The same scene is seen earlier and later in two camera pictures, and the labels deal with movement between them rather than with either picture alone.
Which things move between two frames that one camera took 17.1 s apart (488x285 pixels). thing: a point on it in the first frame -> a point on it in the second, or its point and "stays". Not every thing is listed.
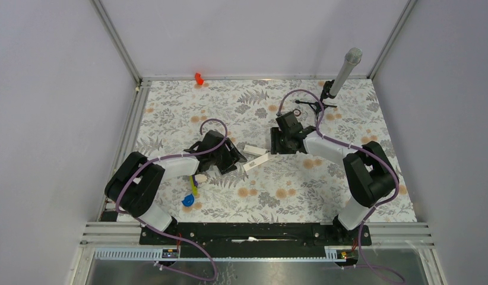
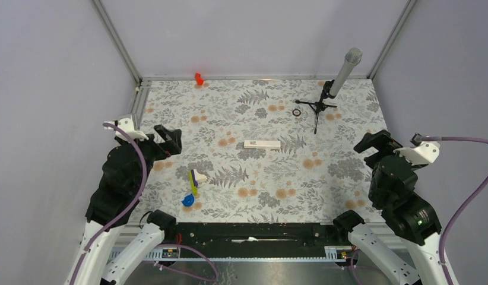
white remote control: (253, 150) -> (262, 144)
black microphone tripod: (317, 106) stays
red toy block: (199, 79) stays
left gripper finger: (232, 154) -> (173, 143)
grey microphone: (352, 57) stays
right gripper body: (279, 143) -> (371, 160)
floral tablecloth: (174, 115) stays
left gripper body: (221, 160) -> (152, 151)
